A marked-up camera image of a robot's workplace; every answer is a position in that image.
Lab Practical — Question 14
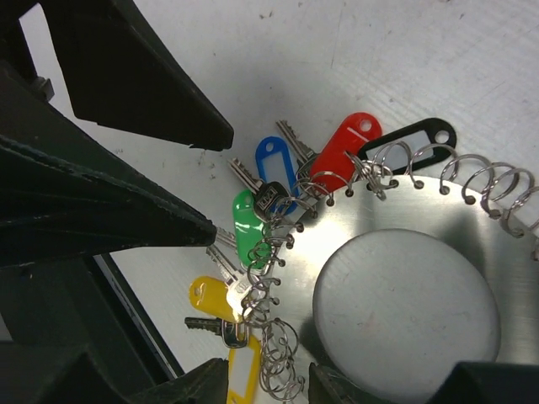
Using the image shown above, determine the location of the blue key tag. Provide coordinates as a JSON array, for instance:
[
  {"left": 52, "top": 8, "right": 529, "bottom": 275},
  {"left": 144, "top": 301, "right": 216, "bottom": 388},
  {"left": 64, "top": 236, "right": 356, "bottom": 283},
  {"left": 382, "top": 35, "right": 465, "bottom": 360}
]
[{"left": 254, "top": 136, "right": 299, "bottom": 197}]

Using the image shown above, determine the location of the green key tag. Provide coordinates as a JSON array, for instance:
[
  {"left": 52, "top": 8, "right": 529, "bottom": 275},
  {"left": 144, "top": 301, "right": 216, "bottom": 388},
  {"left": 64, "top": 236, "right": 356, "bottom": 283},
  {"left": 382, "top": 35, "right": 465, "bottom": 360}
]
[{"left": 232, "top": 189, "right": 271, "bottom": 275}]

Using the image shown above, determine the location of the yellow key tag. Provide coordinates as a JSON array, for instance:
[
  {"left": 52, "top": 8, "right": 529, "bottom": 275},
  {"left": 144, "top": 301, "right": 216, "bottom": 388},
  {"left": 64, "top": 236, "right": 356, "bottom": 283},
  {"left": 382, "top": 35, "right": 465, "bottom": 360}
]
[
  {"left": 189, "top": 276, "right": 242, "bottom": 323},
  {"left": 227, "top": 336, "right": 261, "bottom": 404}
]

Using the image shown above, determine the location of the red key tag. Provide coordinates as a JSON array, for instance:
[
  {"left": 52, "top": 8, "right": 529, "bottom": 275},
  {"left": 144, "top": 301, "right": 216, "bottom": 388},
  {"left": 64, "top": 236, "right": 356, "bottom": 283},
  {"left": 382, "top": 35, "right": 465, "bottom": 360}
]
[{"left": 310, "top": 112, "right": 382, "bottom": 192}]

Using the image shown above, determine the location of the silver key on disc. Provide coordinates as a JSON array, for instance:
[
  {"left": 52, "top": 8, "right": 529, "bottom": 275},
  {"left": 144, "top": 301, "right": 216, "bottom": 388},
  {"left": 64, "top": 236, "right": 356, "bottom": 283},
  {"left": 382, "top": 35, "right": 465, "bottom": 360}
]
[{"left": 228, "top": 157, "right": 290, "bottom": 221}]

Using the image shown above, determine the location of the black key tag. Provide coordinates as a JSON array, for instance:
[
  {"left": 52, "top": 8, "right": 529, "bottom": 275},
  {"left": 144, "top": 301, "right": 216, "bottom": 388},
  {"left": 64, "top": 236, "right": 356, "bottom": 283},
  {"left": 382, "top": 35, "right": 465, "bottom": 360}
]
[{"left": 357, "top": 118, "right": 457, "bottom": 175}]

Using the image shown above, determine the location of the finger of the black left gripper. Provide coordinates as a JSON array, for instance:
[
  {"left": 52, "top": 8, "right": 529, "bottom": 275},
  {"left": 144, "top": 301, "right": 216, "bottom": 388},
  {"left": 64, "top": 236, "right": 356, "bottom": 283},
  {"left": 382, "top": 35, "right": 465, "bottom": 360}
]
[
  {"left": 1, "top": 63, "right": 216, "bottom": 268},
  {"left": 39, "top": 1, "right": 234, "bottom": 152}
]

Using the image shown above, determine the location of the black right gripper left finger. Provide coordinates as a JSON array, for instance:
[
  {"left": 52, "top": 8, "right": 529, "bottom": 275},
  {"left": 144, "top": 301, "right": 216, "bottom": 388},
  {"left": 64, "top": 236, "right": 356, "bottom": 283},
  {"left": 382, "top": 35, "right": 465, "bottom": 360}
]
[{"left": 1, "top": 338, "right": 228, "bottom": 403}]

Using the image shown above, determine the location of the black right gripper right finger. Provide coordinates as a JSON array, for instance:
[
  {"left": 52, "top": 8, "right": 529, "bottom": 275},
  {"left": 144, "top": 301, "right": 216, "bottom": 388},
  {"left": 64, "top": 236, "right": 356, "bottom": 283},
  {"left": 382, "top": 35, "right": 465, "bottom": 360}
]
[{"left": 308, "top": 362, "right": 538, "bottom": 403}]

